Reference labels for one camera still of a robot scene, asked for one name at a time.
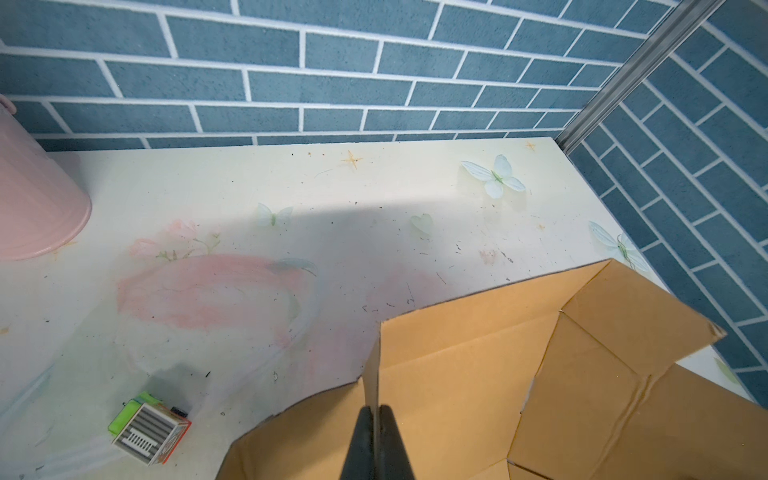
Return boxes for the brown cardboard box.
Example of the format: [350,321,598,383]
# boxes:
[218,260,767,479]

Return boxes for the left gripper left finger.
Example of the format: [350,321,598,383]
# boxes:
[340,406,375,480]

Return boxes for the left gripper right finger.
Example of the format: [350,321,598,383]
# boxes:
[376,405,415,480]

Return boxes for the small green white toy block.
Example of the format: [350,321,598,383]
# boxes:
[108,391,192,466]

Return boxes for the pink pen holder bucket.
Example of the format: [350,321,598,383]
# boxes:
[1,97,92,261]

